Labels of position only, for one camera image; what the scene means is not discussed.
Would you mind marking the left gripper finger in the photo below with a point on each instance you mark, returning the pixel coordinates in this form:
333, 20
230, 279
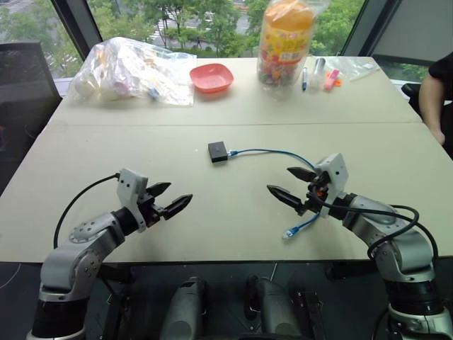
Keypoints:
178, 204
159, 188

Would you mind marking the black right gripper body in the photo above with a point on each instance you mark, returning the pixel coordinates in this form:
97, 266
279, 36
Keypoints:
316, 184

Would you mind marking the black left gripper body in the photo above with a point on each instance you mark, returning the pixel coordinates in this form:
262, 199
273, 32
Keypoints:
150, 210

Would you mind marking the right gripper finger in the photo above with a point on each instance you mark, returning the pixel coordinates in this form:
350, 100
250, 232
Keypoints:
302, 174
288, 199

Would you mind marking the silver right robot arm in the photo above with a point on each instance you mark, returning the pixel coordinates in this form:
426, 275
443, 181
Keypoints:
389, 228

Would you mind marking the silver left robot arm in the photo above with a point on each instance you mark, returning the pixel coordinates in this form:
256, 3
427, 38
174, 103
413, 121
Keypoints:
85, 233

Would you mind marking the small black box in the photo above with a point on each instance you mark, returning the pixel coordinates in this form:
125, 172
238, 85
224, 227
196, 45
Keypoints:
217, 151

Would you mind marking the blue and white pen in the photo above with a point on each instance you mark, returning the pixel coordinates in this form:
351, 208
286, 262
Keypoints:
304, 79

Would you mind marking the pink highlighter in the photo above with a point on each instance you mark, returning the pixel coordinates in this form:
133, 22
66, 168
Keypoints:
331, 79

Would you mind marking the grey rounded robot leg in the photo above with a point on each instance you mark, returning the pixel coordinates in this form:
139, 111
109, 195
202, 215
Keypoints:
274, 311
185, 311

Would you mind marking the empty clear plastic bag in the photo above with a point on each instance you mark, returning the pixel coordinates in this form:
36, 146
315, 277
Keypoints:
357, 69

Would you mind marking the clear bag of white items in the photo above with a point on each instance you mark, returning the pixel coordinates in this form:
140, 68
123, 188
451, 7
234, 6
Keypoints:
124, 74

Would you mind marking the pink plastic bowl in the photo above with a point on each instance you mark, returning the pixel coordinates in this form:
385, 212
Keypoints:
211, 78

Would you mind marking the bagged jar of colourful candy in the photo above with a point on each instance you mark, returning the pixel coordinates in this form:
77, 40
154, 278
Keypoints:
283, 46

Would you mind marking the black chair armrest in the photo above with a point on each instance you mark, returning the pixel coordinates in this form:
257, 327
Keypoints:
412, 95

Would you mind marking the black mesh office chair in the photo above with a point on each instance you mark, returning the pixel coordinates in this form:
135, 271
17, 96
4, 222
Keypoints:
24, 88

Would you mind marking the person's black shirt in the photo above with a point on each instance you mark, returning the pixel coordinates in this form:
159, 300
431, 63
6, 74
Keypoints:
442, 69

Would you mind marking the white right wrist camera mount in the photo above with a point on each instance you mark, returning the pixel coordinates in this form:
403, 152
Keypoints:
336, 173

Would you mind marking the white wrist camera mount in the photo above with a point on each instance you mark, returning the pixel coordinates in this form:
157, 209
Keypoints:
130, 191
336, 173

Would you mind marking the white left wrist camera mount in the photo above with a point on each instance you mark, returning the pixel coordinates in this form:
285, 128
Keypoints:
130, 191

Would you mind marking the black bracket under table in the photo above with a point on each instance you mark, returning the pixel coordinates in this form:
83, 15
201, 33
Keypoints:
309, 311

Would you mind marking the dark window frame post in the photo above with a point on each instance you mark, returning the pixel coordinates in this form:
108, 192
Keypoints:
79, 25
357, 28

